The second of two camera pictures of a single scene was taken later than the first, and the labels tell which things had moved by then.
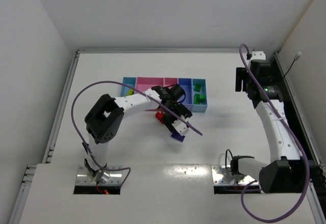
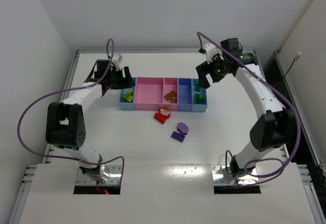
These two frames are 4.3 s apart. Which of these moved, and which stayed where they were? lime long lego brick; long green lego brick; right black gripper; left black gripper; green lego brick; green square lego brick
Moved: left black gripper; right black gripper
Stayed: long green lego brick; lime long lego brick; green lego brick; green square lego brick
